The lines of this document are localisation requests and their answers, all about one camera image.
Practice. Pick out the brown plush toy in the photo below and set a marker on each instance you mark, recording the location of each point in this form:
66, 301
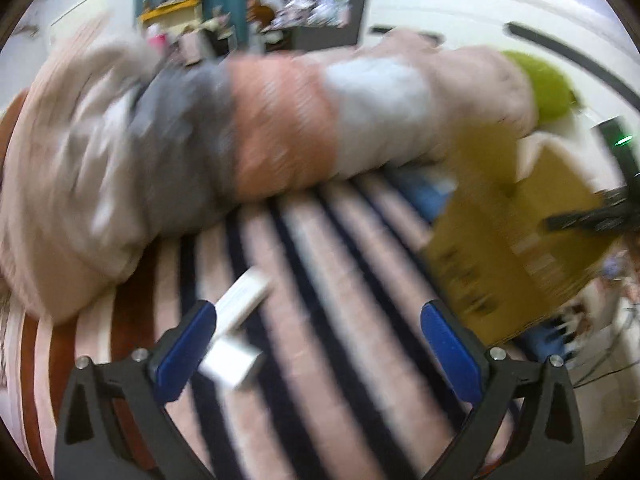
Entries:
259, 11

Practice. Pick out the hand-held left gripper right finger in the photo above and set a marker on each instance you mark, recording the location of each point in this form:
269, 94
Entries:
452, 355

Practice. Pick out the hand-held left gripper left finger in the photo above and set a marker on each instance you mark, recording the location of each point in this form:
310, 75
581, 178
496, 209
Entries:
185, 350

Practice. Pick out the brown cardboard box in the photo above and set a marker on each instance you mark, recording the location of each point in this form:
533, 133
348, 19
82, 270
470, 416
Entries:
500, 270

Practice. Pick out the dark bookshelf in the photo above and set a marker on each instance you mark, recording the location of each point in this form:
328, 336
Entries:
325, 0

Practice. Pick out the white oblong case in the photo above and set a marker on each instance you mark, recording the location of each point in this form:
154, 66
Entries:
245, 295

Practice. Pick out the yellow top shelf unit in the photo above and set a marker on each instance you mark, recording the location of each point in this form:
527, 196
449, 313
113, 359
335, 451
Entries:
170, 10

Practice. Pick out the pink bag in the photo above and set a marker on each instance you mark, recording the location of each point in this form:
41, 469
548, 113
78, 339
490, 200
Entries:
157, 40

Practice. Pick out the green plush pillow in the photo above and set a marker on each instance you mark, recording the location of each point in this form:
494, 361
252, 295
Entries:
545, 85

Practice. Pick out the white headboard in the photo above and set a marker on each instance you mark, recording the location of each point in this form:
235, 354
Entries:
475, 5

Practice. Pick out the pink grey striped duvet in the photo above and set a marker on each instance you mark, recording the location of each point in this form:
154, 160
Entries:
175, 150

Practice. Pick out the striped fleece blanket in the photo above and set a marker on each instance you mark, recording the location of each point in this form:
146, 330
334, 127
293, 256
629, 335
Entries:
320, 360

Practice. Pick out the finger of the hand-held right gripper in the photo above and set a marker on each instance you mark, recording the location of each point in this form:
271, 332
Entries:
585, 221

